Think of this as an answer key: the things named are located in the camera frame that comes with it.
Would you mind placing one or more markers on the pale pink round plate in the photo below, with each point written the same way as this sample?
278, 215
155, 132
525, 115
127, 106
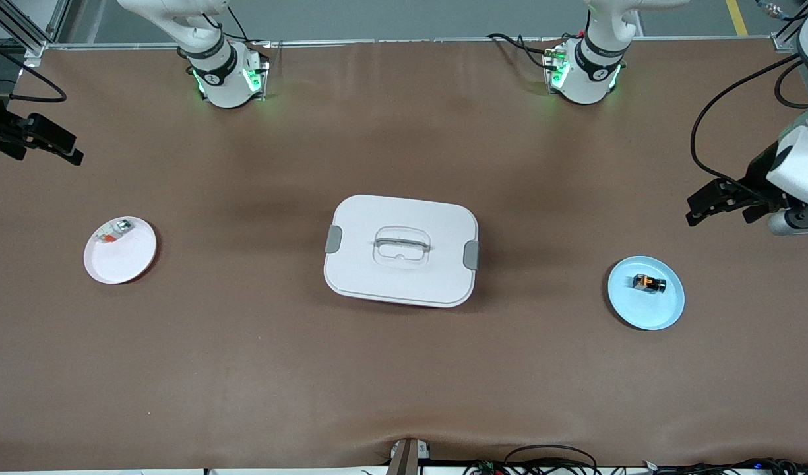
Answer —
123, 267

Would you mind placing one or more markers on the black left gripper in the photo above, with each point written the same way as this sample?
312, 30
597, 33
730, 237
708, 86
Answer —
754, 179

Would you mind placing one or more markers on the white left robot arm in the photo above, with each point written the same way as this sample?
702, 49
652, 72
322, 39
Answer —
803, 168

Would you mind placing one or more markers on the brown table cover mat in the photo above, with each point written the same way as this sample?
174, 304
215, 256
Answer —
245, 363

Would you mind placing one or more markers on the aluminium frame profile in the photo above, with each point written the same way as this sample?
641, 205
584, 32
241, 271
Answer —
22, 30
783, 41

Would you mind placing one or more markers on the brown camera mount post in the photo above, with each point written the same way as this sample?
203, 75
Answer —
404, 462

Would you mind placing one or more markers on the small white mount bracket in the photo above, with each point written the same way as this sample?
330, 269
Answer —
425, 451

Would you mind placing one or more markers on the grey switch with orange block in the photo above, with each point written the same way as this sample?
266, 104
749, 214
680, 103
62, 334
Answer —
119, 227

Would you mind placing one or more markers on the orange push-button switch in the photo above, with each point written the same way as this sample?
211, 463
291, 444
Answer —
648, 284

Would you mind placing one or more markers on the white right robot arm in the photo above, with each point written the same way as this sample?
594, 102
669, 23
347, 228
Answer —
225, 79

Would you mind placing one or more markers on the white lidded storage box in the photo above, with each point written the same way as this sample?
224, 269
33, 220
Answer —
404, 284

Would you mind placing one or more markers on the light blue round plate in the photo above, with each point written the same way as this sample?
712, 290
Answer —
641, 310

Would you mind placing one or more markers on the silver table edge rail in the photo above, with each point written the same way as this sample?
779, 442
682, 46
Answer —
410, 41

